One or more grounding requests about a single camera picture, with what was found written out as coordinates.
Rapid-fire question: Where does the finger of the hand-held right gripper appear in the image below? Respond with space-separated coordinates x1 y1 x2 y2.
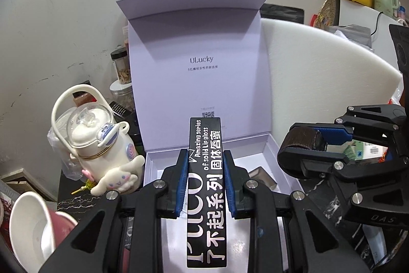
315 104 409 147
277 148 409 214

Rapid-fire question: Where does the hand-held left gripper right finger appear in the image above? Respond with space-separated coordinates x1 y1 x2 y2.
223 150 376 273

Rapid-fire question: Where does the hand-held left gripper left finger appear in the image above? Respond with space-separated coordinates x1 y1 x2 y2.
38 148 189 273

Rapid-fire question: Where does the smoky translucent box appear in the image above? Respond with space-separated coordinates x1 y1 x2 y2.
248 166 277 190

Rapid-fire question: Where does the long black lip gloss box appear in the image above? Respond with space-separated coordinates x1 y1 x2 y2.
186 116 228 269

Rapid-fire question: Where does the lavender gift box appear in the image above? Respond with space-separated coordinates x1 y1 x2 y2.
116 0 309 273

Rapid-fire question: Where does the white green medicine box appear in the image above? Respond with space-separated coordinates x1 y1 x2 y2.
343 139 389 161

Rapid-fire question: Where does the white foam block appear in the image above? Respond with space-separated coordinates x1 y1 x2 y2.
260 17 403 146

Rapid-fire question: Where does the dark label jar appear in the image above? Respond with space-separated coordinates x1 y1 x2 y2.
109 102 138 136

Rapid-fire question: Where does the small yellow toy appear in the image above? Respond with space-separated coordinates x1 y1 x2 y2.
71 180 96 196

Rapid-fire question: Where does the white kettle-shaped bottle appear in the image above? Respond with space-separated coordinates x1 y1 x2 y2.
51 84 139 179

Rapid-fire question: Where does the grey plastic bag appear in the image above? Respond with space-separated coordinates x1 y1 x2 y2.
335 24 374 51

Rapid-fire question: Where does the glass jar with white lid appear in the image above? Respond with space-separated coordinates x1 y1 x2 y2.
109 81 136 115

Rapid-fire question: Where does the round woven fan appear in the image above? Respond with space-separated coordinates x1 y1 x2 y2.
315 0 336 27

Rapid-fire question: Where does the white cabinet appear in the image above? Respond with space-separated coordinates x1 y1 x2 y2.
339 0 409 53

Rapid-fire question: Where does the clear plastic bag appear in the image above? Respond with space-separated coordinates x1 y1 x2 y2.
47 110 84 181

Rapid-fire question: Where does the black lid glass jar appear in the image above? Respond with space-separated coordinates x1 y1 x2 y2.
110 47 132 85

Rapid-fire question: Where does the black plastic bag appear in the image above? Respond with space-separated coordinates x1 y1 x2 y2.
260 3 304 25

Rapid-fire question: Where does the beige wooden box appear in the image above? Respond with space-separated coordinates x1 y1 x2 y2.
0 168 58 203

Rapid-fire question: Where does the black power cable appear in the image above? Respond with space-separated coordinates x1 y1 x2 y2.
371 11 389 37

